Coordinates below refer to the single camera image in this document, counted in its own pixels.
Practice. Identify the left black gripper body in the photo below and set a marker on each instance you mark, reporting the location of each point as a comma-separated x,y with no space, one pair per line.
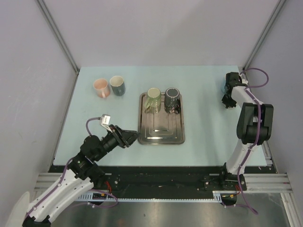
119,137

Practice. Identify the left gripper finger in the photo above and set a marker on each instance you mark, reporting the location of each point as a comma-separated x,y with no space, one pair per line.
131,138
128,133

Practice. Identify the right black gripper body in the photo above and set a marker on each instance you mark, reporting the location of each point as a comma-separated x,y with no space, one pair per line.
227,100

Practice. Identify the pink mug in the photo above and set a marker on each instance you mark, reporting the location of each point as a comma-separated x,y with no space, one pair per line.
102,88

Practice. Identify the dark teal mug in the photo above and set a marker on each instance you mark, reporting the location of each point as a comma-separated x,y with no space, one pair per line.
118,85

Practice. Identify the black mug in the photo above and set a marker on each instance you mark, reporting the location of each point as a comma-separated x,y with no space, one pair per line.
172,100

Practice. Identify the light blue mug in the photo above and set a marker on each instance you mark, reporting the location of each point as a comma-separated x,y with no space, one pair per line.
223,86

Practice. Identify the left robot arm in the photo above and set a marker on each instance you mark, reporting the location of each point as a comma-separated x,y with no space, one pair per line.
79,176

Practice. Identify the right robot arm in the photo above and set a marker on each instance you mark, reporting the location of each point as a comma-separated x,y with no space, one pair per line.
253,128

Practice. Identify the green mug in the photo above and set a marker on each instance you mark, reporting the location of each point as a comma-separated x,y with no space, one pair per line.
153,100

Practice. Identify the steel tray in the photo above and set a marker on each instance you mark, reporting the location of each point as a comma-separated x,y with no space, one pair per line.
163,126

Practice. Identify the right aluminium frame post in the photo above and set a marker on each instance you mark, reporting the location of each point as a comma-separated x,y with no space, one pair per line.
265,32

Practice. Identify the aluminium frame post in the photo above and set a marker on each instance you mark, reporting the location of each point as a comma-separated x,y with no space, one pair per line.
57,34
265,32

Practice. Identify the left aluminium frame post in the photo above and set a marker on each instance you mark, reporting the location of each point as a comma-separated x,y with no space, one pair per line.
57,34

